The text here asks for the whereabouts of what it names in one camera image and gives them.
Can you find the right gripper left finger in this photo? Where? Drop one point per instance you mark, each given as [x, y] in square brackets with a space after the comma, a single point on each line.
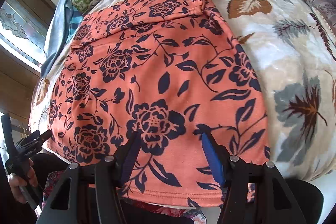
[88, 194]

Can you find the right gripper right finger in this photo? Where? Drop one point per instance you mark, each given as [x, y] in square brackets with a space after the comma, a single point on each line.
[252, 193]

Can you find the orange floral blouse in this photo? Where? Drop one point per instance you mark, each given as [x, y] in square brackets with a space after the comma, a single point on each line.
[169, 70]

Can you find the left hand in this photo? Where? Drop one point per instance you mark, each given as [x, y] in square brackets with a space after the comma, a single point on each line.
[15, 182]

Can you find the blue denim cloth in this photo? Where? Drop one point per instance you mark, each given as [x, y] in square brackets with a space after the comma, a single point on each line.
[57, 34]

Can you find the wooden glass door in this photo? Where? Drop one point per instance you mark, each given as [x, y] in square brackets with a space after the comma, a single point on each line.
[24, 25]

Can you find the leaf print blanket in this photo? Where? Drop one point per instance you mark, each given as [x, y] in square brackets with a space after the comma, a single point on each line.
[292, 48]

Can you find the teal striped cloth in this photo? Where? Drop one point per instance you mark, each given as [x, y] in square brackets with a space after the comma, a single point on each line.
[74, 24]

